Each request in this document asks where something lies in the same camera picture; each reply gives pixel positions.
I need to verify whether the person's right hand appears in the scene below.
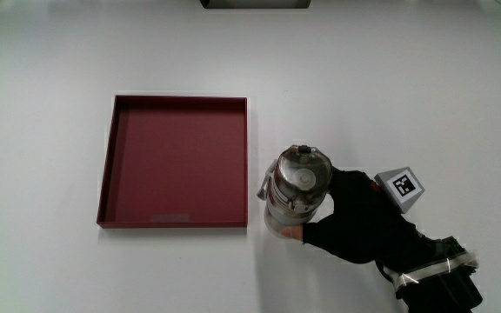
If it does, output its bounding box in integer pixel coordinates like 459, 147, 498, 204
280, 166, 437, 266

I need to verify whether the clear grey bottle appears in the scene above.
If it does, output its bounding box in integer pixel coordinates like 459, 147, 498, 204
257, 144, 334, 240

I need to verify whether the dark red square tray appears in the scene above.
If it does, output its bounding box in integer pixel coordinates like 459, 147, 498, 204
96, 94, 250, 230

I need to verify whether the grey stand base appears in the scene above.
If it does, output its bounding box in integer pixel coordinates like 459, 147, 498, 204
199, 0, 312, 10

